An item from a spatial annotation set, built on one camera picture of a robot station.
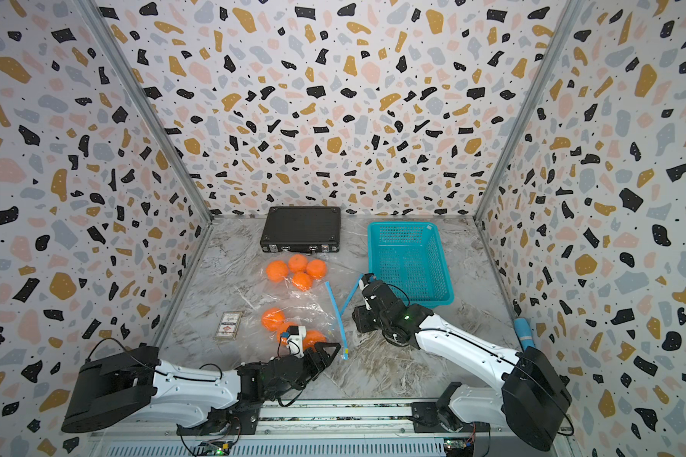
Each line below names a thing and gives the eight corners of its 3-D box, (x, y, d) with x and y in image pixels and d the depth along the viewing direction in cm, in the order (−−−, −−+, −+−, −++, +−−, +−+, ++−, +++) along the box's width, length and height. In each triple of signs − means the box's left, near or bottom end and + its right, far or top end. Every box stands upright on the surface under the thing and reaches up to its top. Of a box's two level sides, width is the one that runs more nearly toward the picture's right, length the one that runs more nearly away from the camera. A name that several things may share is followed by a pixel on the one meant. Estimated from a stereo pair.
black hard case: (263, 256, 111) (258, 245, 106) (275, 214, 127) (271, 202, 121) (338, 257, 111) (337, 246, 106) (341, 214, 127) (340, 203, 122)
